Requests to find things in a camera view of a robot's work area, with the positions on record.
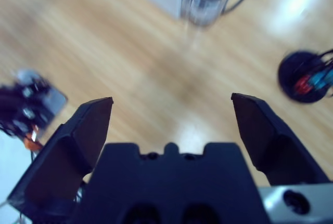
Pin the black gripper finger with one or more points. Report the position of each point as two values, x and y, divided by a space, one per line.
65 156
281 151

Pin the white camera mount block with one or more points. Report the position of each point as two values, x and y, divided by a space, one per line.
56 102

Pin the red coffee capsule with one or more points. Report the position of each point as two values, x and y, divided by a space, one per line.
301 86

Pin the blue coffee capsule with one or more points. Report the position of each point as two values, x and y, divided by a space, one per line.
316 82
328 77

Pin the black capsule holder with rods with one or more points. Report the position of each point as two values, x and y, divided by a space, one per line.
286 78

